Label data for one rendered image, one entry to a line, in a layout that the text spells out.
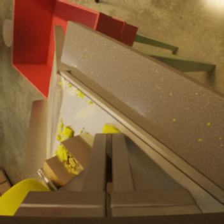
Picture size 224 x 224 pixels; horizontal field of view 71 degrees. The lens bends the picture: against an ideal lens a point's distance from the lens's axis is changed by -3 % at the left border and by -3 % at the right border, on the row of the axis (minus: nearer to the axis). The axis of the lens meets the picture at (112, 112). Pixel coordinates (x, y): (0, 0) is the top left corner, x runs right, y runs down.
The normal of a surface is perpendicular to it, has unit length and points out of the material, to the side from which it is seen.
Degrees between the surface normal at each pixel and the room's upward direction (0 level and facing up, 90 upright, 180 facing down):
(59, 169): 90
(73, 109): 0
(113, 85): 0
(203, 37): 0
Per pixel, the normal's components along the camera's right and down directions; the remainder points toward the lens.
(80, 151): 0.32, -0.81
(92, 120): -0.64, 0.21
